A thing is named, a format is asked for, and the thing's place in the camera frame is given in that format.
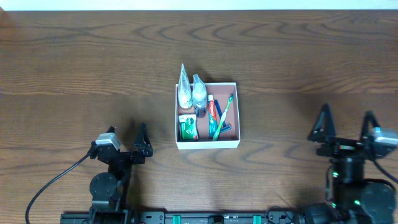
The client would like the black mounting rail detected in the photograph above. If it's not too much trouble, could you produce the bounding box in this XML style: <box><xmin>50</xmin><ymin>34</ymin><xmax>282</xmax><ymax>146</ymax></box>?
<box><xmin>60</xmin><ymin>210</ymin><xmax>295</xmax><ymax>224</ymax></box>

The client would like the white Pantene bamboo tube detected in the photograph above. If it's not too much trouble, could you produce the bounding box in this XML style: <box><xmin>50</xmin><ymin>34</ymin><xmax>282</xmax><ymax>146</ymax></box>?
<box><xmin>177</xmin><ymin>64</ymin><xmax>193</xmax><ymax>109</ymax></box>

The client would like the green Dettol soap box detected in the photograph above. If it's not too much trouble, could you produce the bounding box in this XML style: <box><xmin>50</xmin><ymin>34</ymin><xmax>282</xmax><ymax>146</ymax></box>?
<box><xmin>178</xmin><ymin>114</ymin><xmax>199</xmax><ymax>141</ymax></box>

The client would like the blue foaming soap pump bottle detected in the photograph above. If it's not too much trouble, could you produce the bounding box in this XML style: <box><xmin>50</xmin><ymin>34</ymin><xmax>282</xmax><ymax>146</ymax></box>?
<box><xmin>192</xmin><ymin>74</ymin><xmax>208</xmax><ymax>118</ymax></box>

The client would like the green and blue toothbrush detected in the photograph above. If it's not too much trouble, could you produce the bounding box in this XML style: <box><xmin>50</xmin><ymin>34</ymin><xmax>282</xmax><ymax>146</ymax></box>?
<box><xmin>213</xmin><ymin>95</ymin><xmax>234</xmax><ymax>141</ymax></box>

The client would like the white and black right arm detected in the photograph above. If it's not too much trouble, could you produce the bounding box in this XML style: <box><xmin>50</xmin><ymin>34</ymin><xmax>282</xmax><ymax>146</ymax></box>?
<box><xmin>294</xmin><ymin>104</ymin><xmax>397</xmax><ymax>224</ymax></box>

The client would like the red Colgate toothpaste tube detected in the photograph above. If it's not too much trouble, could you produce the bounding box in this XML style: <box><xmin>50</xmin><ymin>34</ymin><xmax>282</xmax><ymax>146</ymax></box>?
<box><xmin>208</xmin><ymin>94</ymin><xmax>218</xmax><ymax>138</ymax></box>

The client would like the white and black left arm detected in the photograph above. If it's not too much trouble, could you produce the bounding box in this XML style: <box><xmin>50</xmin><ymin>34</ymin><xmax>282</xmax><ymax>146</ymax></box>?
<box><xmin>88</xmin><ymin>123</ymin><xmax>154</xmax><ymax>223</ymax></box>

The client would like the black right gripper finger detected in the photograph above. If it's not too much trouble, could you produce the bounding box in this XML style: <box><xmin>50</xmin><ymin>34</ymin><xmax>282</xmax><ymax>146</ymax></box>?
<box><xmin>307</xmin><ymin>103</ymin><xmax>336</xmax><ymax>142</ymax></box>
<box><xmin>359</xmin><ymin>111</ymin><xmax>380</xmax><ymax>142</ymax></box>

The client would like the white box with pink interior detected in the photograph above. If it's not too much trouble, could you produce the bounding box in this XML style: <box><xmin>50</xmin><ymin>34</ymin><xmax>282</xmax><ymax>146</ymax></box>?
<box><xmin>175</xmin><ymin>82</ymin><xmax>241</xmax><ymax>150</ymax></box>

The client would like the blue disposable razor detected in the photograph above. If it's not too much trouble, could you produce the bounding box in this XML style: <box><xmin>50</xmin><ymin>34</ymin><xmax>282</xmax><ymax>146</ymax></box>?
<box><xmin>215</xmin><ymin>100</ymin><xmax>231</xmax><ymax>133</ymax></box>

